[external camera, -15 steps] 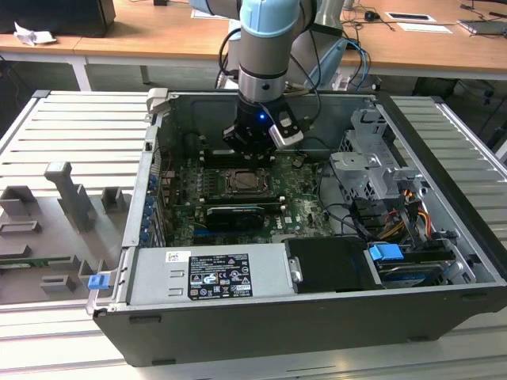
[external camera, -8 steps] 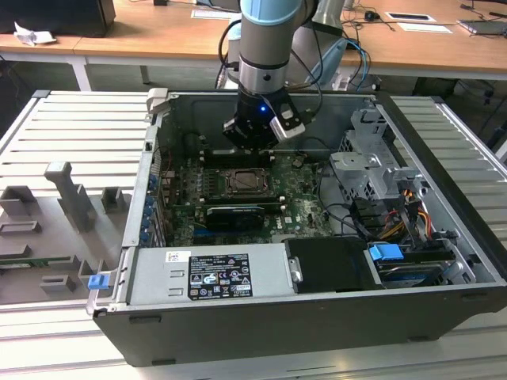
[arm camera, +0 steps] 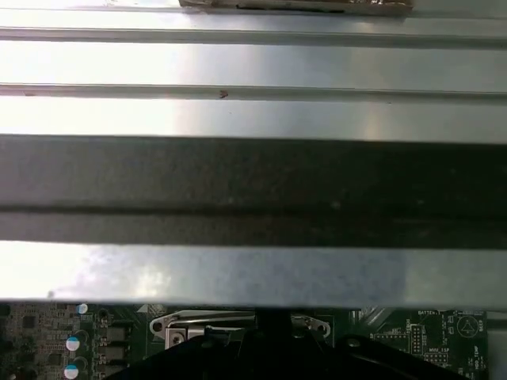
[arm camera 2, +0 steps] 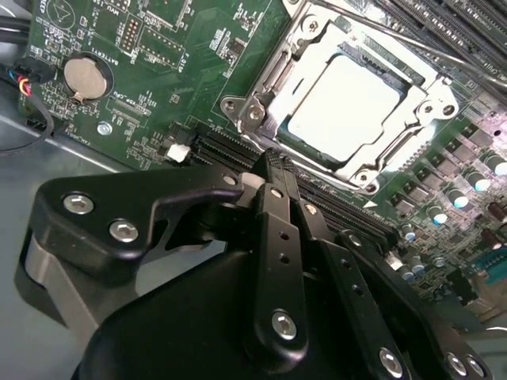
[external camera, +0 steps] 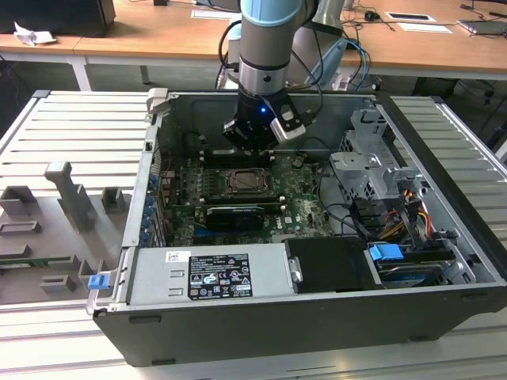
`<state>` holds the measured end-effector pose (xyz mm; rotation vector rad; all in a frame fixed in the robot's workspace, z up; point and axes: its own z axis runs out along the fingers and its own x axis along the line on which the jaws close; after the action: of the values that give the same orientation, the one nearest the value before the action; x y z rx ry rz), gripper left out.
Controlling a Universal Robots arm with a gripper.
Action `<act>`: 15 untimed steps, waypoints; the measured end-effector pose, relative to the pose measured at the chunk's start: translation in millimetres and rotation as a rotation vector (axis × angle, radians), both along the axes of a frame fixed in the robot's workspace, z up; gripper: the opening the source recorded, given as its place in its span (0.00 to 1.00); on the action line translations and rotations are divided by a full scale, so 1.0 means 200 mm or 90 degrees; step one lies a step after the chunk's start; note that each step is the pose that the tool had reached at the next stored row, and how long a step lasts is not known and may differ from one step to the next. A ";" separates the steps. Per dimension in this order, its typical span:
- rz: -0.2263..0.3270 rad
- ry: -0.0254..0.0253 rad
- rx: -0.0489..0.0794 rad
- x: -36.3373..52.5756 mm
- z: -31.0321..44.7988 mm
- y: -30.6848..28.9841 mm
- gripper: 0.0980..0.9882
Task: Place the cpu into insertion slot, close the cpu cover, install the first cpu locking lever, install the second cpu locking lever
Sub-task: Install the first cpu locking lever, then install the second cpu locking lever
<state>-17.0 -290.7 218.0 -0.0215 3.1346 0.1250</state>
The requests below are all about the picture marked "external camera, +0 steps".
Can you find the black open PC case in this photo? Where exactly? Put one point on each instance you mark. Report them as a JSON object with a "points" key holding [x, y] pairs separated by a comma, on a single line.
{"points": [[277, 336]]}

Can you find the black CPU socket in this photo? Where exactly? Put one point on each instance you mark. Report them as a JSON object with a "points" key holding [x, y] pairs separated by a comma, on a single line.
{"points": [[227, 190]]}

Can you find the blue plastic case latch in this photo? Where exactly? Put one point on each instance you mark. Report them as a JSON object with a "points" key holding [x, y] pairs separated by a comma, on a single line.
{"points": [[97, 282]]}

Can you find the hard disk in blue carrier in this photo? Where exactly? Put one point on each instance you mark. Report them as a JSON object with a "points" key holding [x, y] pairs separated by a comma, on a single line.
{"points": [[384, 252]]}

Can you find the crumpled white paper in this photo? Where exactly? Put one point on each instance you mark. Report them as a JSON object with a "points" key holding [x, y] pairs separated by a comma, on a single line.
{"points": [[31, 36]]}

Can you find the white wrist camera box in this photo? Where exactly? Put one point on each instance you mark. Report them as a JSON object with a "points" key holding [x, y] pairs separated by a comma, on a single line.
{"points": [[287, 126]]}

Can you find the blue expansion slot clip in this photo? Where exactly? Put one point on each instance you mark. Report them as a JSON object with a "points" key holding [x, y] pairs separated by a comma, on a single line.
{"points": [[146, 224], [152, 181], [149, 206], [147, 237]]}

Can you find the silver metal drive cage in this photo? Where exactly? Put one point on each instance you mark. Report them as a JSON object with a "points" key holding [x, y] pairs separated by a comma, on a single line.
{"points": [[364, 174]]}

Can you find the green RAM stick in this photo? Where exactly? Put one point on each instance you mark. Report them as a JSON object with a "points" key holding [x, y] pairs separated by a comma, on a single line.
{"points": [[24, 261]]}

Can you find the black RAM stick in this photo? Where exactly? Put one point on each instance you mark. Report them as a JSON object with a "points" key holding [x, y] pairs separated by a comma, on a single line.
{"points": [[241, 196], [222, 157]]}

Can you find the grey laptop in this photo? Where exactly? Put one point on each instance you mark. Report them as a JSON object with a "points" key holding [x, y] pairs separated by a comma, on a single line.
{"points": [[483, 27]]}

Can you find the black desktop computer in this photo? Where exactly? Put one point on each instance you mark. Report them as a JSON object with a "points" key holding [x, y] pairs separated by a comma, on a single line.
{"points": [[59, 16]]}

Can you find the grey power supply unit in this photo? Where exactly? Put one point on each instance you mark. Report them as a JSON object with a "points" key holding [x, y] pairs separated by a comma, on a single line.
{"points": [[158, 277]]}

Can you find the black rating label sticker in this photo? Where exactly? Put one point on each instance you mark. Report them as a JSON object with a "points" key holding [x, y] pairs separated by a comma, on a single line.
{"points": [[219, 277]]}

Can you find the small black box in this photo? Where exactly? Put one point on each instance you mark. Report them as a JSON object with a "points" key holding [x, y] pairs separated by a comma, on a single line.
{"points": [[160, 2]]}

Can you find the white barcode sticker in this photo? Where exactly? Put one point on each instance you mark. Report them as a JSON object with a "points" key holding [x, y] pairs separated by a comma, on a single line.
{"points": [[173, 256]]}

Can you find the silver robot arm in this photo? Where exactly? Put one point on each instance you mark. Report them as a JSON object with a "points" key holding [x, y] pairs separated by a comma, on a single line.
{"points": [[265, 39]]}

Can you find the green motherboard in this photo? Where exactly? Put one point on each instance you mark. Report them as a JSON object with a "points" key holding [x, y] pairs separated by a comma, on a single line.
{"points": [[305, 206]]}

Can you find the white paper sheet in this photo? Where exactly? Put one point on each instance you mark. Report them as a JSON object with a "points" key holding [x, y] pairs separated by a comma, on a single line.
{"points": [[425, 27]]}

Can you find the wooden desk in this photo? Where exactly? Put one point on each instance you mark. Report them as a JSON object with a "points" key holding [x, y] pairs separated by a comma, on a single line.
{"points": [[166, 35]]}

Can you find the grey plastic case latch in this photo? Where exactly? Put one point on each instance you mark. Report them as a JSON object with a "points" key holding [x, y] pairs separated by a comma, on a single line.
{"points": [[156, 99]]}

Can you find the black computer mouse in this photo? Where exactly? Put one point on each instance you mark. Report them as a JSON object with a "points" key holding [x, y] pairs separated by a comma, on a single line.
{"points": [[371, 16]]}

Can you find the grey parts rack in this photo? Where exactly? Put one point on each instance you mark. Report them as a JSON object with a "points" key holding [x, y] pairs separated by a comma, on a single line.
{"points": [[39, 221]]}

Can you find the black graphics card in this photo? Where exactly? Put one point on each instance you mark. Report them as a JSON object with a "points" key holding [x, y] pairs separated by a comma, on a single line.
{"points": [[233, 217]]}

